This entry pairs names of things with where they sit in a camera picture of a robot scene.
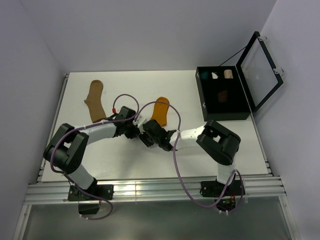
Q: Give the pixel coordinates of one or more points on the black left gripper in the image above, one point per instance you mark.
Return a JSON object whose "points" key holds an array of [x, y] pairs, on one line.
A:
{"points": [[132, 134]]}

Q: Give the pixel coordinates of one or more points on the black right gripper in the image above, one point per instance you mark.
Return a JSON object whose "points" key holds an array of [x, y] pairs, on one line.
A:
{"points": [[143, 137]]}

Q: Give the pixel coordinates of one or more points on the mustard yellow striped-cuff sock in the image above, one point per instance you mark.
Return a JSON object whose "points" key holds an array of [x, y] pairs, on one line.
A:
{"points": [[160, 111]]}

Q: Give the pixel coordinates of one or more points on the dark brown striped-cuff sock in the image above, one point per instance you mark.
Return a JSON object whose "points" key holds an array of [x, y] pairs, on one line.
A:
{"points": [[222, 96]]}

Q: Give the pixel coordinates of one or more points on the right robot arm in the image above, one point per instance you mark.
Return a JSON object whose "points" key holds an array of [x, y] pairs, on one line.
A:
{"points": [[220, 143]]}

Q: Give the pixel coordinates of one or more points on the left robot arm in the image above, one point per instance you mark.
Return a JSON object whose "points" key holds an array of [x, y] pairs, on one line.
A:
{"points": [[67, 147]]}

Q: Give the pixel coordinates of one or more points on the tan ribbed sock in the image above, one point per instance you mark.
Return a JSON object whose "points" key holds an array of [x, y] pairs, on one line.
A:
{"points": [[93, 101]]}

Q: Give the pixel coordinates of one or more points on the teal rolled sock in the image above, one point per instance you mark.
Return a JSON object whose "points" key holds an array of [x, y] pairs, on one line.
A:
{"points": [[204, 75]]}

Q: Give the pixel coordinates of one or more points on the black storage box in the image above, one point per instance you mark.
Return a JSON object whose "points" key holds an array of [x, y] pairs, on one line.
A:
{"points": [[235, 109]]}

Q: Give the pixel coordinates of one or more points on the white rolled sock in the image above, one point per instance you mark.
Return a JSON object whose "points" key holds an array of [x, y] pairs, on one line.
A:
{"points": [[214, 76]]}

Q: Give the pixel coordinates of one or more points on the beige rolled sock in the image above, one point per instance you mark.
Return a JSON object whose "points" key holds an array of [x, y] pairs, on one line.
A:
{"points": [[228, 74]]}

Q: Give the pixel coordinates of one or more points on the glass box lid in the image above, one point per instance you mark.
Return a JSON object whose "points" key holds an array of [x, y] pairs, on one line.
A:
{"points": [[259, 75]]}

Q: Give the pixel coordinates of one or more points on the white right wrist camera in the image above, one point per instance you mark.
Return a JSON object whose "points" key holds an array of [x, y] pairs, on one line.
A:
{"points": [[139, 122]]}

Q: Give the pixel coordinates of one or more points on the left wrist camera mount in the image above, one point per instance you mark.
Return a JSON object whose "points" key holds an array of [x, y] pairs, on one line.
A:
{"points": [[117, 111]]}

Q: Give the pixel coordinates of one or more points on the aluminium front frame rails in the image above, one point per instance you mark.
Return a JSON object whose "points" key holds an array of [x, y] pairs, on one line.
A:
{"points": [[166, 189]]}

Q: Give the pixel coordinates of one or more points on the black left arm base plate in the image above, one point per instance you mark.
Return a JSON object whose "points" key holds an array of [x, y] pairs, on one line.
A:
{"points": [[98, 192]]}

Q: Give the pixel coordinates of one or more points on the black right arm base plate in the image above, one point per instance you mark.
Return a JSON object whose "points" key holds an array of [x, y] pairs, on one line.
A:
{"points": [[213, 189]]}

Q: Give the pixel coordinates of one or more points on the aluminium table edge rail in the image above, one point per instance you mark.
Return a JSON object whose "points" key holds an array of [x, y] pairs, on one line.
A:
{"points": [[52, 130]]}

